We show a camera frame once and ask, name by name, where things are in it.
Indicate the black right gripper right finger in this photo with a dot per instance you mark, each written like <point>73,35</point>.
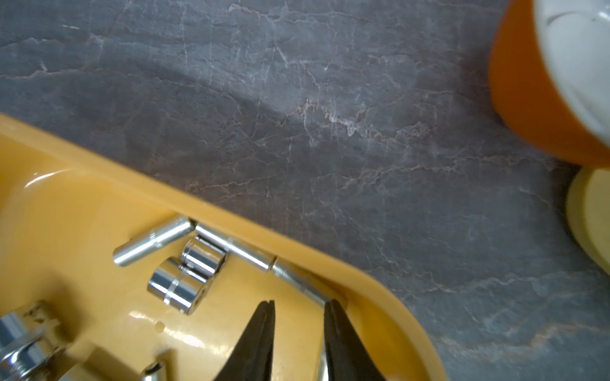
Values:
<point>347,357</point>

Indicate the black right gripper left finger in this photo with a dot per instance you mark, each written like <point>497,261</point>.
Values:
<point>252,357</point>

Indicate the long silver socket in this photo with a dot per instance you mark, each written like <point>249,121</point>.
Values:
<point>256,257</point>
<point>155,239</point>

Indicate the silver socket middle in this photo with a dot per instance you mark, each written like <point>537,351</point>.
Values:
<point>180,286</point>

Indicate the silver socket corner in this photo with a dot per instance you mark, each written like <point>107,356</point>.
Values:
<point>303,281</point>

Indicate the long silver socket top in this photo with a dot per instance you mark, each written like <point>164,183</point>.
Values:
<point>256,257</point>

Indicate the short silver socket ringed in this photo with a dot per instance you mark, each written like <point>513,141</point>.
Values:
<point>202,260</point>

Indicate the large silver socket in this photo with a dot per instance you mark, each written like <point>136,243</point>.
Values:
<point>32,337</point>

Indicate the yellow storage box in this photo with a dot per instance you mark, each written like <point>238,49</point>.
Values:
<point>65,210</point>

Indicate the yellow serving tray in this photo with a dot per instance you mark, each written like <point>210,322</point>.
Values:
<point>587,213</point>

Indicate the orange white bowl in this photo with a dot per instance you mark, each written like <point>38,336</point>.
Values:
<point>549,77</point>

